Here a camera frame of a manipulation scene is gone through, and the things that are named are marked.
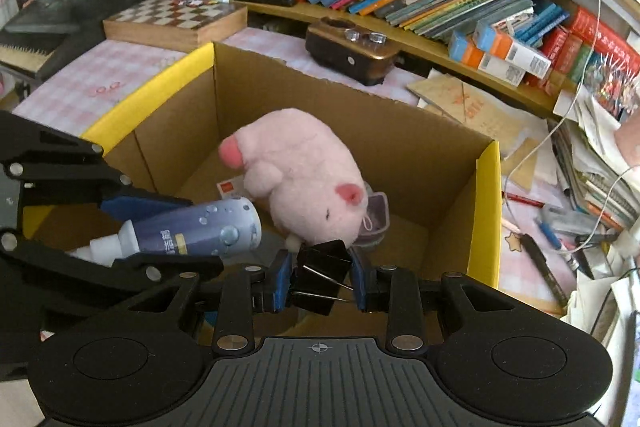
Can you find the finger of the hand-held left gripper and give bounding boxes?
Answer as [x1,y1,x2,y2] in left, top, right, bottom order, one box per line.
[0,229,226,315]
[0,111,196,224]

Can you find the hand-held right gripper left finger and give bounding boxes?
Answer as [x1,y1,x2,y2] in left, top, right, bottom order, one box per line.
[115,251,294,356]

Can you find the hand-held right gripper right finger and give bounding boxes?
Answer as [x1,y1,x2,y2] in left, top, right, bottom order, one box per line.
[350,252,526,354]

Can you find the black binder clip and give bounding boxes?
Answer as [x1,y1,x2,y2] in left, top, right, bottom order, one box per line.
[290,239,355,317]

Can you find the blue and white tube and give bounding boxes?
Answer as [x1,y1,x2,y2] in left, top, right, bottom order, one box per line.
[65,197,263,269]

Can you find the grey toy car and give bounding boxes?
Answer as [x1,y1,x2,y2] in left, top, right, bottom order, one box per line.
[356,191,391,249]

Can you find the small white staples box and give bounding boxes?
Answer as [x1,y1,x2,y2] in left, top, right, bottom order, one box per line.
[216,176,249,202]

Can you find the pink plush pig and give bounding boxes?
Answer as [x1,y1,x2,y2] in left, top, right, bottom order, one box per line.
[218,107,368,249]

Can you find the yellow cardboard box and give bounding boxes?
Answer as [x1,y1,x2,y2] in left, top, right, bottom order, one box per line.
[80,41,502,343]

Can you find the red pencil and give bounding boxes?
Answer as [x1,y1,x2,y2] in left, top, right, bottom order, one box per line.
[505,193,546,208]

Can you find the black marker pen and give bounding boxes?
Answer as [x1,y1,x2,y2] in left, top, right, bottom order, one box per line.
[520,234,571,308]

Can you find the wooden chessboard box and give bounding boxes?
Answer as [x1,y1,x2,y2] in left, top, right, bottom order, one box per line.
[102,0,249,54]

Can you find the blue pen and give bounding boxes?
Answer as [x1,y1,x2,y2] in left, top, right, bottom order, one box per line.
[537,217,563,250]

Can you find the black piano keyboard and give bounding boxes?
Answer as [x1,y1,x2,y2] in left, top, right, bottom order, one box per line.
[0,0,158,82]

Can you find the brown kraft paper sheets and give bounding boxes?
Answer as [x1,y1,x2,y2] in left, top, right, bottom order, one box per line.
[407,74,531,148]

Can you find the orange blue white carton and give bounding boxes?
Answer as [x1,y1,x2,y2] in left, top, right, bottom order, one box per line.
[472,19,553,78]
[447,29,531,86]

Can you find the pile of papers and notebooks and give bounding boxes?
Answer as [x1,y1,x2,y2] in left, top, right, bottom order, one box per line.
[547,92,640,268]

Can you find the pink cylinder device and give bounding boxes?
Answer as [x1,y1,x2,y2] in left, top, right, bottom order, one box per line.
[616,121,640,168]

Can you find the bundle of colourful lollipops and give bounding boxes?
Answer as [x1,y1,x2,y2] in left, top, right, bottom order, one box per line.
[587,52,640,120]

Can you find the thick red book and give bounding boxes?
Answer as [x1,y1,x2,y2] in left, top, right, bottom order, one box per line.
[542,6,640,80]

